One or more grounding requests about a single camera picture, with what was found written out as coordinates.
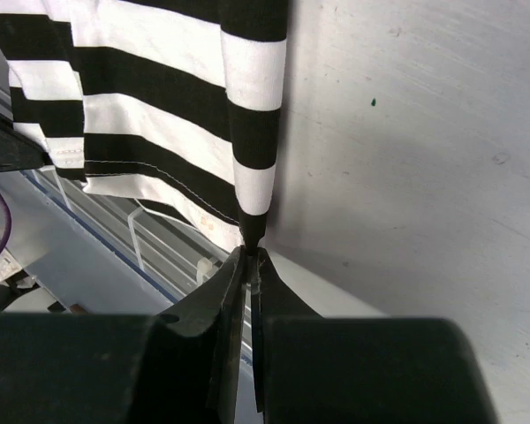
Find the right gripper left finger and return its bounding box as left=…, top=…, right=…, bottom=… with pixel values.
left=161, top=246, right=247, bottom=423

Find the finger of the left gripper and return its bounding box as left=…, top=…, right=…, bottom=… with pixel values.
left=0, top=114, right=44, bottom=172

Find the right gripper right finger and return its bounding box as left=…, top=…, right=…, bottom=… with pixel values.
left=249, top=248, right=323, bottom=413

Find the black white striped tank top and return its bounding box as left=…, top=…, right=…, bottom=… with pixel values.
left=0, top=1, right=290, bottom=251

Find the aluminium rail frame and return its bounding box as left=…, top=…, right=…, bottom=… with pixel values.
left=0, top=79, right=257, bottom=367

